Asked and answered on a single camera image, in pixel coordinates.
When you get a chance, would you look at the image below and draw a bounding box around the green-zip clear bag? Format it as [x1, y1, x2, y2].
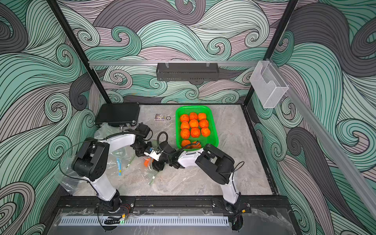
[94, 123, 137, 172]

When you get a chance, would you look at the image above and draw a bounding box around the blue-zip clear bag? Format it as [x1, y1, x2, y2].
[54, 155, 124, 194]

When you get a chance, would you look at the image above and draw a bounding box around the eleventh orange taken out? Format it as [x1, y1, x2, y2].
[191, 141, 202, 149]

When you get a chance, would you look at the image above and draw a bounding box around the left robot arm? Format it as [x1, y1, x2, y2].
[71, 123, 153, 212]

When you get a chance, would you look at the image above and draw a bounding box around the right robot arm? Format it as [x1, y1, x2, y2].
[145, 132, 240, 213]

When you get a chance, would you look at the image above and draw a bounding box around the small card box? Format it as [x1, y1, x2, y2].
[154, 114, 167, 121]

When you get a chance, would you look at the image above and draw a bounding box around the black case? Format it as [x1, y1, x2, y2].
[95, 103, 140, 127]

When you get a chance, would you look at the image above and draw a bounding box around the green plastic basket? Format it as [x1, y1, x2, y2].
[175, 105, 219, 150]

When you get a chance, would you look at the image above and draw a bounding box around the white slotted cable duct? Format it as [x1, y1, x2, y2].
[57, 215, 230, 227]

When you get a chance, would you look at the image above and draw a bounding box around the black wall tray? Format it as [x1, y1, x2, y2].
[156, 62, 219, 83]

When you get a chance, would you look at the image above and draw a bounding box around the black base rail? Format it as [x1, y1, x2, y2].
[53, 195, 292, 215]

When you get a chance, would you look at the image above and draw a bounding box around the clear acrylic wall holder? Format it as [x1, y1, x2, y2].
[250, 60, 289, 108]

